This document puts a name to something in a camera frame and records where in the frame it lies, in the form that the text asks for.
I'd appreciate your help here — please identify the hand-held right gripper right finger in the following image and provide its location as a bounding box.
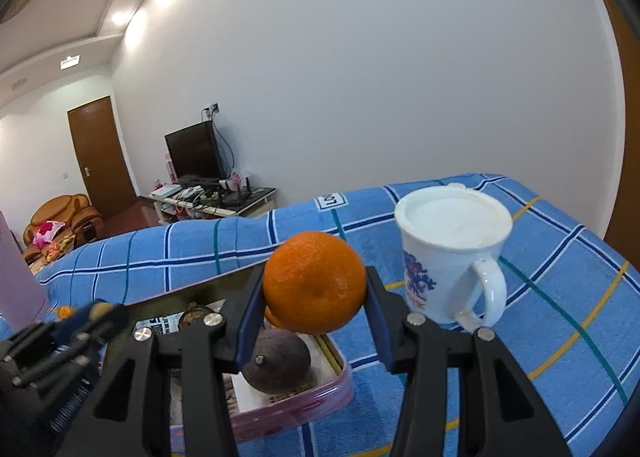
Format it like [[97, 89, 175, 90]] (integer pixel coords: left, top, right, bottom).
[[365, 265, 573, 457]]

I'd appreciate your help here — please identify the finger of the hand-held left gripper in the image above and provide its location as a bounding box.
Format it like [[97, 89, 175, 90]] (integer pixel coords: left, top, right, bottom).
[[52, 302, 132, 353], [10, 337, 101, 388]]

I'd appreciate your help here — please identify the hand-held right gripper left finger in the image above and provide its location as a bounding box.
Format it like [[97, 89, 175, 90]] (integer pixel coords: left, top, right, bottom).
[[62, 264, 266, 457]]

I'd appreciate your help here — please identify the orange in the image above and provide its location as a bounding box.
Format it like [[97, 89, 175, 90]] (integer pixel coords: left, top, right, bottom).
[[263, 304, 291, 330], [262, 231, 368, 335]]

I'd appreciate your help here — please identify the purple passion fruit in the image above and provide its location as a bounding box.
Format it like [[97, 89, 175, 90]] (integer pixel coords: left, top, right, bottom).
[[242, 328, 312, 395]]

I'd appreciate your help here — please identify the dark mottled passion fruit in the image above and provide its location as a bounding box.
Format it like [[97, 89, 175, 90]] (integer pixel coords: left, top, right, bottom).
[[179, 304, 216, 330]]

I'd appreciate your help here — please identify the pink tin box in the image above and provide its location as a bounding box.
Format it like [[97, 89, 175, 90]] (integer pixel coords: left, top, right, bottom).
[[125, 262, 355, 443]]

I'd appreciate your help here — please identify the white mug with purple print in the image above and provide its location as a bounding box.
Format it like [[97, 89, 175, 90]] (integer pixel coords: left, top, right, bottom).
[[397, 217, 508, 333]]

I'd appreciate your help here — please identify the pink floral cushion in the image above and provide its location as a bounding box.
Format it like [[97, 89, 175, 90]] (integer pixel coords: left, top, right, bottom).
[[34, 220, 66, 244]]

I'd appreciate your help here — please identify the brown leather armchair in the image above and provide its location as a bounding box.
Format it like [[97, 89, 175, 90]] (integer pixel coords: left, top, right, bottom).
[[24, 194, 103, 265]]

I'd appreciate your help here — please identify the cluttered television stand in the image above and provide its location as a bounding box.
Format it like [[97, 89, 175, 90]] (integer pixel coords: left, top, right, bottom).
[[146, 177, 277, 225]]

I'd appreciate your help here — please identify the white mug lid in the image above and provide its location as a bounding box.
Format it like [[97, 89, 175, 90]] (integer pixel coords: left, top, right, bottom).
[[394, 182, 513, 250]]

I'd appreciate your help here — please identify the brown wooden door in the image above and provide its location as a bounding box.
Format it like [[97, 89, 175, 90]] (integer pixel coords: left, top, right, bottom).
[[67, 96, 138, 220]]

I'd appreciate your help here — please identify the blue plaid blanket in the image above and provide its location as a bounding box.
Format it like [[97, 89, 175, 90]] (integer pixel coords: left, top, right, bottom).
[[0, 173, 640, 457]]

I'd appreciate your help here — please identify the black television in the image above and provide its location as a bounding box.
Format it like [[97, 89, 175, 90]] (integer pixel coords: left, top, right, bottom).
[[165, 121, 226, 180]]

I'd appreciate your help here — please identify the brown wooden panel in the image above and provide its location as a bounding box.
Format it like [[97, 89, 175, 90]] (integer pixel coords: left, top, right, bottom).
[[597, 0, 640, 248]]

